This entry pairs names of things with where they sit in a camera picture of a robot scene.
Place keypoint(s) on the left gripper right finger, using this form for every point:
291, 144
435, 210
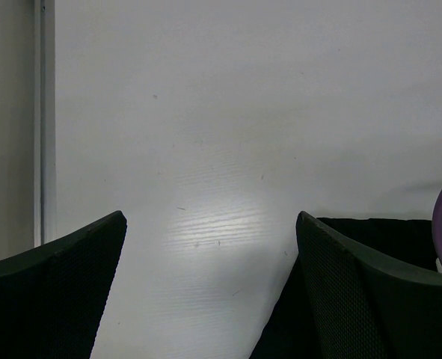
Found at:
374, 299

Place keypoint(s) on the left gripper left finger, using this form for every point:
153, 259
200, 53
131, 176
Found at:
52, 297

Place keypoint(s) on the black pleated skirt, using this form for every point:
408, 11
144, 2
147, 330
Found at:
392, 239

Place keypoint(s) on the aluminium table edge rail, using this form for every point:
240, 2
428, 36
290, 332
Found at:
44, 123

